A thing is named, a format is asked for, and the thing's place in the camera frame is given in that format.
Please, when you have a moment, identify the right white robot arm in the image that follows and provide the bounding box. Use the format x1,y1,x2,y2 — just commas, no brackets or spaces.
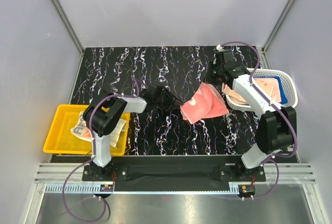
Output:
205,46,298,181

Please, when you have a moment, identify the pink patterned towel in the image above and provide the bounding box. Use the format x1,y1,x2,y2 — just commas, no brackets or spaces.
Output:
180,82,229,124

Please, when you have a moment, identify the white perforated plastic basket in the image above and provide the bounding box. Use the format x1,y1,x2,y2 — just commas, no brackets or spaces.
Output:
226,68,298,111

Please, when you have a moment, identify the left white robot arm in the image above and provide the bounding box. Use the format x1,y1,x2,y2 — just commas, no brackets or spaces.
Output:
83,85,184,180

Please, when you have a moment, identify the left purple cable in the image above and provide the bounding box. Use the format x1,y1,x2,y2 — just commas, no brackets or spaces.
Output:
61,76,148,222

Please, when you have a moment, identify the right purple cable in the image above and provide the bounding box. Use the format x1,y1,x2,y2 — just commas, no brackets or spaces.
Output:
217,40,298,201

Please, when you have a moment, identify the purple cable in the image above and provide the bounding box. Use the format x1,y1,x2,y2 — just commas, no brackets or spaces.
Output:
61,76,148,222
217,40,298,201

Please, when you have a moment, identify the yellow plastic tray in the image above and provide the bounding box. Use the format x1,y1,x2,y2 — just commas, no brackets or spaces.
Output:
43,104,131,157

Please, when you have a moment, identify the blue folded towel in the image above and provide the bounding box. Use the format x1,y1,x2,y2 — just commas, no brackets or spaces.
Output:
276,77,288,104

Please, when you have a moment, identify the slotted white cable duct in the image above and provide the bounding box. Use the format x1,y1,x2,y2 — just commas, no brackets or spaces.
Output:
45,184,114,194

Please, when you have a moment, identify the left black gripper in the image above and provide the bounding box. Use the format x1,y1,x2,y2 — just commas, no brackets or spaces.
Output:
153,88,183,112

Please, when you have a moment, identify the orange fox pattern towel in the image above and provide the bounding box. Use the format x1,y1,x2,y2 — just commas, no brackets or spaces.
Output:
222,77,283,105

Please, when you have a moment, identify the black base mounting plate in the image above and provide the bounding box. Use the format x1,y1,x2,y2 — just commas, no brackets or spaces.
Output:
82,155,266,193

